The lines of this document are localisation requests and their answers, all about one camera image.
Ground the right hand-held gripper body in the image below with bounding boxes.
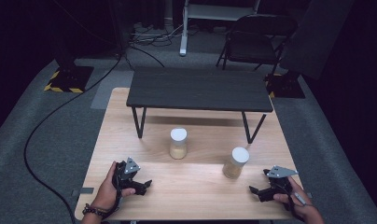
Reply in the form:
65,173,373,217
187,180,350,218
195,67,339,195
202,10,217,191
262,165,300,196

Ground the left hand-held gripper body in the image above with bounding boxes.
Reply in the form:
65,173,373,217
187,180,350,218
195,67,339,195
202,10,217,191
112,157,142,190

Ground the white-lidded jar of tan powder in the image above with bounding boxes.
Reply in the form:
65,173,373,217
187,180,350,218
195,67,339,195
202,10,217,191
221,147,250,180

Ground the white-lidded jar of pale powder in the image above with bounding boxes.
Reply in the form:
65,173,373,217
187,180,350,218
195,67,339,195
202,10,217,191
169,127,189,161

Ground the black shelf with metal legs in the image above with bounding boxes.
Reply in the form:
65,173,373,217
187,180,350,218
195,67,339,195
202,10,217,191
126,66,274,145

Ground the person's left hand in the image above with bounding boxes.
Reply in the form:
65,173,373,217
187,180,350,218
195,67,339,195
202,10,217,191
91,161,136,213

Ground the person's right hand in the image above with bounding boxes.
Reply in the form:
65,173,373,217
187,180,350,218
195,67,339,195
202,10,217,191
272,176,320,221

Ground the black base with yellow stripes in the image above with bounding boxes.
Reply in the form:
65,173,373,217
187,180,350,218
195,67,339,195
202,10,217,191
43,64,95,94
263,71,306,100

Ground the black folding chair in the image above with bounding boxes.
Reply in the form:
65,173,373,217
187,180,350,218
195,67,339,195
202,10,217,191
216,13,300,76

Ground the dark leaning panel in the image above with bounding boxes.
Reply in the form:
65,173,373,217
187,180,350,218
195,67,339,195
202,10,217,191
279,0,356,80

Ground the white metal stand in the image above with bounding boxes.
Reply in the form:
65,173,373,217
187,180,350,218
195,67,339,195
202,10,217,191
179,0,262,57

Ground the right hand-held gripper cable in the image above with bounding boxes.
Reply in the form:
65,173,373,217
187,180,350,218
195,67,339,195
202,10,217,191
278,182,315,222

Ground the beaded bracelet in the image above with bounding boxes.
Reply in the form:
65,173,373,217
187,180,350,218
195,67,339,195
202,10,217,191
81,203,112,219

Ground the long black floor cable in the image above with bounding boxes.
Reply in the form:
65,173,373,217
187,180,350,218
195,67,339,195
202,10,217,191
23,52,124,224

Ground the bundle of cables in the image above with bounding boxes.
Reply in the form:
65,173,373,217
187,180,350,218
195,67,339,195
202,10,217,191
127,21,185,49

